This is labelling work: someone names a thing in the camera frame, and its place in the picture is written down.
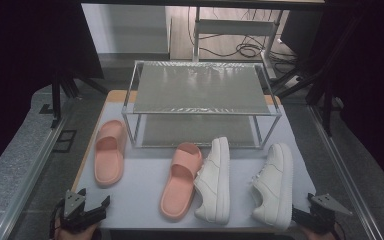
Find person's right hand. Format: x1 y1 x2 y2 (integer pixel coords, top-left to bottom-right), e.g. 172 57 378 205
299 222 339 240

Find black metal stand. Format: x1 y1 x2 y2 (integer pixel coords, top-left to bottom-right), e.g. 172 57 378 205
270 13 364 137

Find pink rubber slipper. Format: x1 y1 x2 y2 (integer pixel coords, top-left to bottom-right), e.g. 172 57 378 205
159 142 203 221
93 119 128 187

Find white metal desk frame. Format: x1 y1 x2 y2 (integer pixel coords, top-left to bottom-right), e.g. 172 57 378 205
192 6 278 80

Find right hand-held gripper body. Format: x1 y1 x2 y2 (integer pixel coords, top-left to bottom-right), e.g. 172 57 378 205
296 193 353 234

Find black floor cables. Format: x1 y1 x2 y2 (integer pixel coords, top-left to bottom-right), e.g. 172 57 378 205
187 6 298 66

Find two-tier metal shoe rack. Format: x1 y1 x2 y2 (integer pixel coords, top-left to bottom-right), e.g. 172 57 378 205
121 60 283 150

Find white cabinet panel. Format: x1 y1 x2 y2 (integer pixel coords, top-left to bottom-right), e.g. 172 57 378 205
81 3 172 55

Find white lace-up sneaker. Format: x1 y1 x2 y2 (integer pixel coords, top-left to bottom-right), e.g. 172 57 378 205
250 143 294 231
193 136 231 225

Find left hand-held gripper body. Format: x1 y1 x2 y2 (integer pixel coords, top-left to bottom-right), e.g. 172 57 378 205
59 188 105 233

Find black tripod stand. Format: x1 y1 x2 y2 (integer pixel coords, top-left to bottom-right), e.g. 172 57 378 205
39 66 109 129

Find aluminium rail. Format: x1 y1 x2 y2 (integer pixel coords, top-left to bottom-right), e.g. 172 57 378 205
308 104 384 240
0 114 69 240

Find black computer case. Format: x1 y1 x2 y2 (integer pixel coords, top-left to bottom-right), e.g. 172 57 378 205
280 9 326 60

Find person's left hand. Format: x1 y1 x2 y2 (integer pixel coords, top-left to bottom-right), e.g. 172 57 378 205
53 220 102 240

